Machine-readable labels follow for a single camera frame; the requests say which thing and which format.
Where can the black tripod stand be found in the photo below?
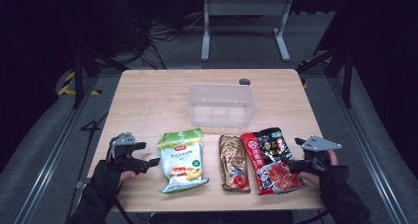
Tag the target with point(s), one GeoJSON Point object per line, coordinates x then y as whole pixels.
{"type": "Point", "coordinates": [79, 72]}
{"type": "Point", "coordinates": [345, 72]}

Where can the small dark round object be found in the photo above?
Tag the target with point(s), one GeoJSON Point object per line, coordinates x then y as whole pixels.
{"type": "Point", "coordinates": [244, 82]}

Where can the red and black food packet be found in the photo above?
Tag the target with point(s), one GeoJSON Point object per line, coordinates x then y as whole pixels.
{"type": "Point", "coordinates": [272, 161]}

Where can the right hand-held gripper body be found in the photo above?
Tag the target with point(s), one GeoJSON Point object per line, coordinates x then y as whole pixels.
{"type": "Point", "coordinates": [319, 144]}

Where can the person's left hand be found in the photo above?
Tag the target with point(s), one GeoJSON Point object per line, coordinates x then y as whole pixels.
{"type": "Point", "coordinates": [110, 176]}

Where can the green and white food packet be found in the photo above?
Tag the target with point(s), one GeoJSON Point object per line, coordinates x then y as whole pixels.
{"type": "Point", "coordinates": [182, 161]}

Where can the aluminium floor rail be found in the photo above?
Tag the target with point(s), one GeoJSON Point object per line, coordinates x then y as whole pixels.
{"type": "Point", "coordinates": [52, 158]}
{"type": "Point", "coordinates": [371, 158]}

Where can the grey metal stand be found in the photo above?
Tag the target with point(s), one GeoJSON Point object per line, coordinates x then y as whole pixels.
{"type": "Point", "coordinates": [246, 7]}

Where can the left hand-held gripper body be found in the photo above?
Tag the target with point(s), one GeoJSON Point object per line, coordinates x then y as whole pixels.
{"type": "Point", "coordinates": [123, 140]}

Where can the grey metal table bracket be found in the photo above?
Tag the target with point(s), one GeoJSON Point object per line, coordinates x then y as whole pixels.
{"type": "Point", "coordinates": [79, 185]}

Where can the clear plastic container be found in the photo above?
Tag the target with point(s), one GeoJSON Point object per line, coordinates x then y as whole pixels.
{"type": "Point", "coordinates": [221, 105]}

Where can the gold food packet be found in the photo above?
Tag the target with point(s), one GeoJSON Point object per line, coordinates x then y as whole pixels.
{"type": "Point", "coordinates": [234, 163]}

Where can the person's right hand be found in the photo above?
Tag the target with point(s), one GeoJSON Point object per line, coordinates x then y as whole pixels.
{"type": "Point", "coordinates": [335, 178]}

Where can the yellow and black hazard tape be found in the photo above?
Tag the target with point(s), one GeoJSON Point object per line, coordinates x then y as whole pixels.
{"type": "Point", "coordinates": [69, 82]}

